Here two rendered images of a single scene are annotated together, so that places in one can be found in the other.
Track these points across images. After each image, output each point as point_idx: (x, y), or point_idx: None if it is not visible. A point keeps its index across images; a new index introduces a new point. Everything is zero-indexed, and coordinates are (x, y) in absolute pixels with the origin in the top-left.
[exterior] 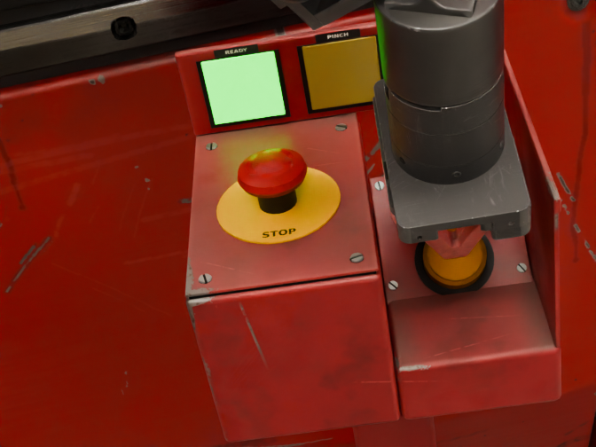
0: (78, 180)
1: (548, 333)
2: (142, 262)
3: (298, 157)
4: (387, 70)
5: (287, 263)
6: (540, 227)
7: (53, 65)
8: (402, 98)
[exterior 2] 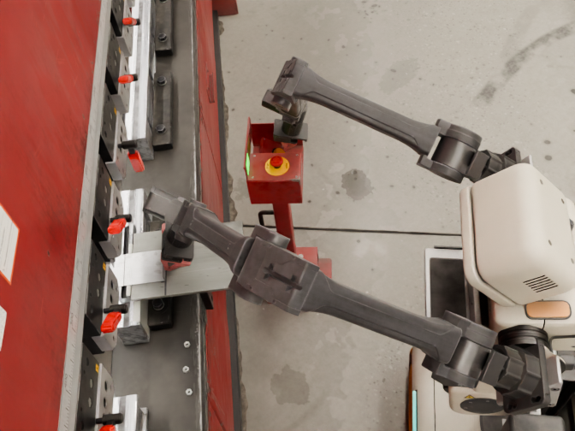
0: None
1: (299, 145)
2: None
3: (275, 156)
4: (299, 121)
5: (295, 164)
6: None
7: None
8: (299, 123)
